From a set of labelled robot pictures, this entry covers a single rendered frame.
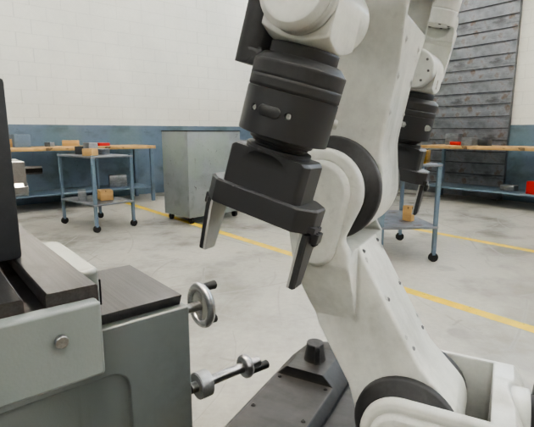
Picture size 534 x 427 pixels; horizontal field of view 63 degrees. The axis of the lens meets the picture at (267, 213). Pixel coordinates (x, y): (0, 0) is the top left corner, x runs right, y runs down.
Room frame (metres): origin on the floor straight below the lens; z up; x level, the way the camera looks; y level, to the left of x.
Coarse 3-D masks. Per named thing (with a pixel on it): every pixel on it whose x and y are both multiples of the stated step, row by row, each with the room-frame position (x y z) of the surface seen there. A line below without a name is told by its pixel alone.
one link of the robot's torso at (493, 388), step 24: (456, 360) 0.65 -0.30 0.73; (480, 360) 0.63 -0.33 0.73; (480, 384) 0.63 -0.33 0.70; (504, 384) 0.55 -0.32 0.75; (384, 408) 0.53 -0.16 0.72; (408, 408) 0.51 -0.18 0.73; (432, 408) 0.51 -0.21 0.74; (480, 408) 0.63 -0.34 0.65; (504, 408) 0.51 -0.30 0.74; (528, 408) 0.51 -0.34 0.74
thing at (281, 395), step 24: (288, 360) 0.89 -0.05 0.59; (312, 360) 0.84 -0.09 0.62; (336, 360) 0.86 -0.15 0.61; (264, 384) 0.82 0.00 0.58; (288, 384) 0.80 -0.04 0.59; (312, 384) 0.80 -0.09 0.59; (336, 384) 0.80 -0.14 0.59; (264, 408) 0.72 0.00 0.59; (288, 408) 0.72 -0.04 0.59; (312, 408) 0.72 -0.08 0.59; (336, 408) 0.75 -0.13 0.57
